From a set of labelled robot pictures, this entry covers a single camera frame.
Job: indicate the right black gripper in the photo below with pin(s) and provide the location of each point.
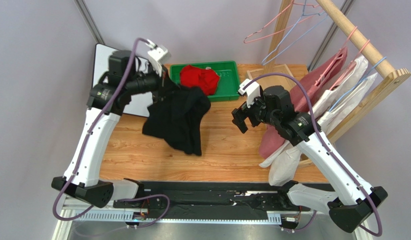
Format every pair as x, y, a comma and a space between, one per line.
249, 113

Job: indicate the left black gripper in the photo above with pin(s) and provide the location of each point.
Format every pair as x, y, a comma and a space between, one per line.
166, 85

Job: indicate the black t shirt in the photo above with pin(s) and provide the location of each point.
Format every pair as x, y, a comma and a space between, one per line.
177, 119

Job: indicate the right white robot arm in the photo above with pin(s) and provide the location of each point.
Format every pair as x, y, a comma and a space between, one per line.
352, 200

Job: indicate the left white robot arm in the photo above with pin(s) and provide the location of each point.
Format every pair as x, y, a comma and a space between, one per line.
105, 106

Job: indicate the red t shirt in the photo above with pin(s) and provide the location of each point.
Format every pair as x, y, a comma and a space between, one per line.
206, 79

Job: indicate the hanging white t shirt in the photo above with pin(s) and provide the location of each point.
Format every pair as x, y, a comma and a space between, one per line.
360, 66
292, 166

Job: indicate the hanging pink t shirt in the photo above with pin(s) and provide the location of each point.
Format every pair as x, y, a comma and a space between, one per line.
313, 83

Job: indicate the green plastic tray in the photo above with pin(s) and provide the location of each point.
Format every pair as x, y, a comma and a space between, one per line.
229, 78

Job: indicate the white whiteboard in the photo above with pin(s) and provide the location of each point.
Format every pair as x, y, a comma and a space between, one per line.
139, 103

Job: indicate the wooden clothes rack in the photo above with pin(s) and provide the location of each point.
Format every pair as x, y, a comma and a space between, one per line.
392, 78

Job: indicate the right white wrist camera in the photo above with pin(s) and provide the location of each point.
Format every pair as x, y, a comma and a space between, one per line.
251, 89

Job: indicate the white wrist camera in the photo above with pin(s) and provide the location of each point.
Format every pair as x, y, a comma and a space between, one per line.
251, 89
158, 55

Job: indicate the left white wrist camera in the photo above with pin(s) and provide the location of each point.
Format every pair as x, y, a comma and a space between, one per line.
158, 55

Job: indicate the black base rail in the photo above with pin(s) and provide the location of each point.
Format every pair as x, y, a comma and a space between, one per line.
184, 200

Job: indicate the blue wire hanger empty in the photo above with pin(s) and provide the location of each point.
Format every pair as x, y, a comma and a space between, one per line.
283, 41

